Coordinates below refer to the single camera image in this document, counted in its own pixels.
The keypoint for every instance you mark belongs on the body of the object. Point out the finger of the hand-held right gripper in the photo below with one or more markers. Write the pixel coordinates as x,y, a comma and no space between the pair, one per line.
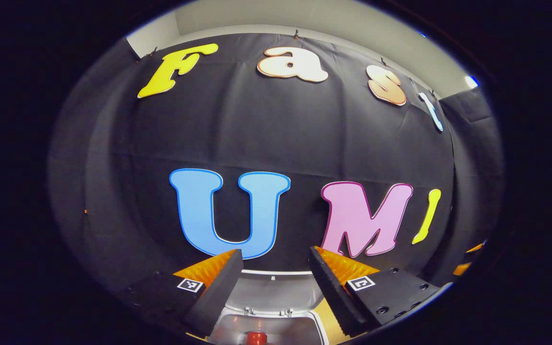
463,269
476,247

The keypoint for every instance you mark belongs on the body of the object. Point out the white desktop garbage bin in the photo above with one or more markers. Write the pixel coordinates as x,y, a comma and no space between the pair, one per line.
271,297

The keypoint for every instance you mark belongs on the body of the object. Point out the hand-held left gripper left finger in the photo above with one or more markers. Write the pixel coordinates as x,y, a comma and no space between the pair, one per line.
216,297

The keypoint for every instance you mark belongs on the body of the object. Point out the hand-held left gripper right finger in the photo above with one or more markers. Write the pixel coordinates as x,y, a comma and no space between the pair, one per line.
333,294

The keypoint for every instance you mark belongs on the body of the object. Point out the red pop can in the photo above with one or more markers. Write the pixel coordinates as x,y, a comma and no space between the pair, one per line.
256,338

